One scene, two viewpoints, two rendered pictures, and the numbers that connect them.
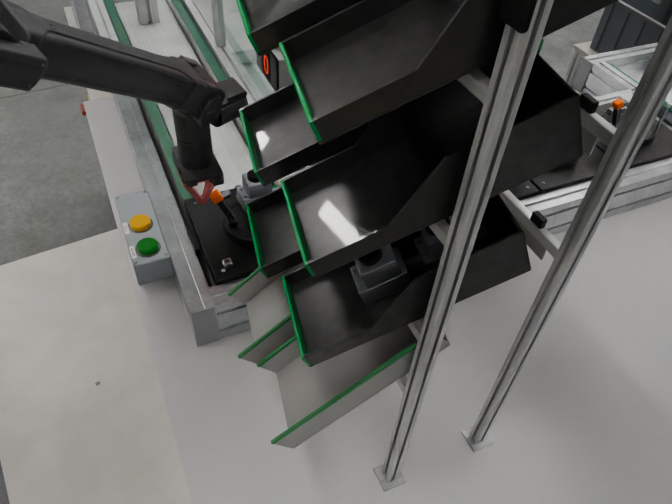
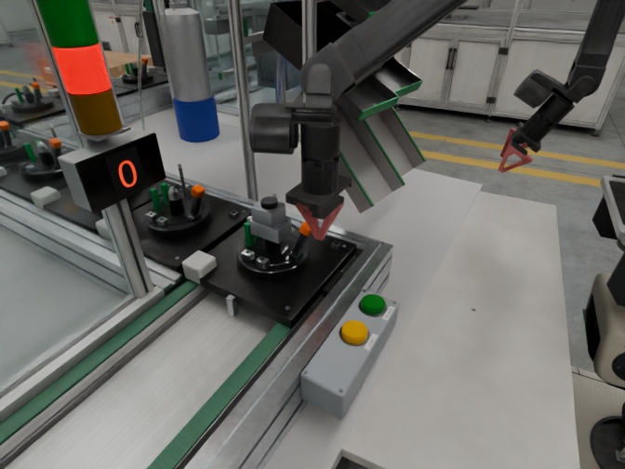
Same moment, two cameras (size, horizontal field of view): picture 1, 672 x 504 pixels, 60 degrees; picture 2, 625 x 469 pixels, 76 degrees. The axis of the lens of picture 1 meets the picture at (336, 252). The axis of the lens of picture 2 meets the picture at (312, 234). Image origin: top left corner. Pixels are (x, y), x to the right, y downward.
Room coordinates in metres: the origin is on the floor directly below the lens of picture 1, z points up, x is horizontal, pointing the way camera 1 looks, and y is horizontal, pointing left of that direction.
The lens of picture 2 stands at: (1.09, 0.72, 1.44)
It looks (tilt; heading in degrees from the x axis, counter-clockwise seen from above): 35 degrees down; 239
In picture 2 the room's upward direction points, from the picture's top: straight up
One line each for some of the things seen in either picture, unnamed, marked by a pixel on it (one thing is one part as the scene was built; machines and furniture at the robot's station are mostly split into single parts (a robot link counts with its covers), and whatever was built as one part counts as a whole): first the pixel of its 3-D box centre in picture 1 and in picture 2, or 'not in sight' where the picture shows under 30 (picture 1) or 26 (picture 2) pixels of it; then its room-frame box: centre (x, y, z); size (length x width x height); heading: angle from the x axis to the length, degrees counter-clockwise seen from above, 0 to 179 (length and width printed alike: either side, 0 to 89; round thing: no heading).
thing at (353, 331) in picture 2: (140, 224); (354, 333); (0.82, 0.39, 0.96); 0.04 x 0.04 x 0.02
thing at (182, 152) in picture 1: (195, 151); (320, 175); (0.80, 0.25, 1.17); 0.10 x 0.07 x 0.07; 28
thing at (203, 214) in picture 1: (257, 226); (273, 260); (0.85, 0.16, 0.96); 0.24 x 0.24 x 0.02; 28
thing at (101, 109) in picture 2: not in sight; (96, 109); (1.07, 0.15, 1.28); 0.05 x 0.05 x 0.05
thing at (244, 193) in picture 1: (260, 186); (265, 215); (0.85, 0.15, 1.06); 0.08 x 0.04 x 0.07; 118
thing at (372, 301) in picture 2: (147, 247); (372, 305); (0.76, 0.36, 0.96); 0.04 x 0.04 x 0.02
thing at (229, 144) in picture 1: (227, 158); (146, 387); (1.12, 0.28, 0.91); 0.84 x 0.28 x 0.10; 28
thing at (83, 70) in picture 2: not in sight; (83, 67); (1.07, 0.15, 1.33); 0.05 x 0.05 x 0.05
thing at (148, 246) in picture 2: not in sight; (175, 203); (0.96, -0.06, 1.01); 0.24 x 0.24 x 0.13; 28
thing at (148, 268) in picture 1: (143, 235); (352, 346); (0.82, 0.39, 0.93); 0.21 x 0.07 x 0.06; 28
